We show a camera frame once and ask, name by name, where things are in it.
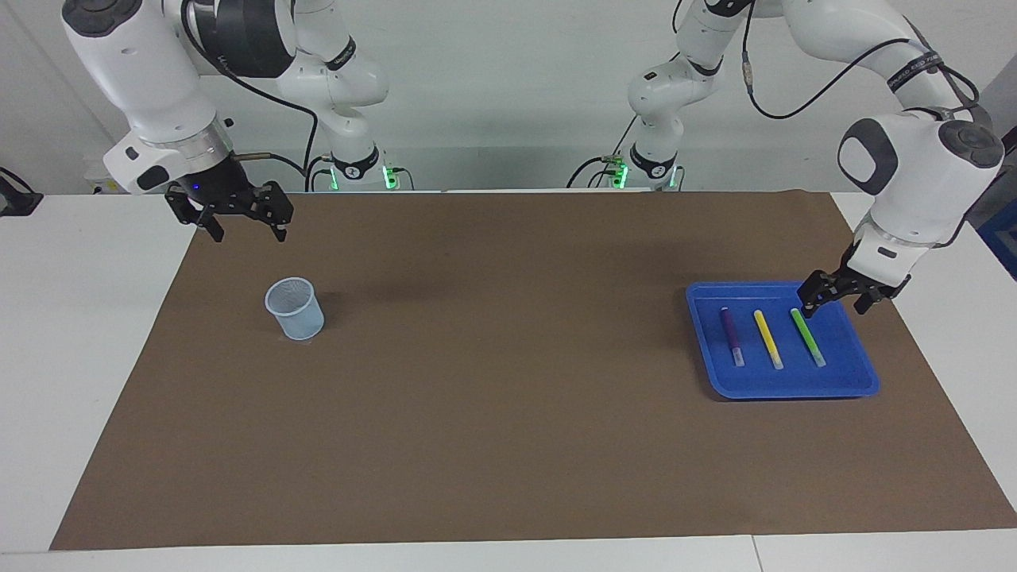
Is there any black stand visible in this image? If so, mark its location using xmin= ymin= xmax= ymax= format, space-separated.
xmin=0 ymin=167 xmax=44 ymax=218

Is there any black cable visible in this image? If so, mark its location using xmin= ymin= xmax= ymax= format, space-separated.
xmin=741 ymin=0 xmax=983 ymax=122
xmin=180 ymin=0 xmax=321 ymax=193
xmin=566 ymin=113 xmax=641 ymax=190

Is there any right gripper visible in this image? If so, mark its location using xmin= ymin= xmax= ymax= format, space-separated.
xmin=164 ymin=153 xmax=296 ymax=243

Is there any yellow pen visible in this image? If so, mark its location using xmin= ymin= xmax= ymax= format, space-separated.
xmin=752 ymin=309 xmax=786 ymax=372

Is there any green pen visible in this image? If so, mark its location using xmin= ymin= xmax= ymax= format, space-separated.
xmin=789 ymin=307 xmax=828 ymax=369

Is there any purple pen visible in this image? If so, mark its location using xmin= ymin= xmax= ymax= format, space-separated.
xmin=719 ymin=307 xmax=747 ymax=369

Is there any blue plastic tray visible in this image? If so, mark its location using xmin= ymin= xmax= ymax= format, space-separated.
xmin=685 ymin=280 xmax=881 ymax=400

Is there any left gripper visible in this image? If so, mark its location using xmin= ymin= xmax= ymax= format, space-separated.
xmin=796 ymin=242 xmax=911 ymax=319

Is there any light blue mesh cup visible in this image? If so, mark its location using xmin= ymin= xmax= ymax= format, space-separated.
xmin=264 ymin=276 xmax=327 ymax=342

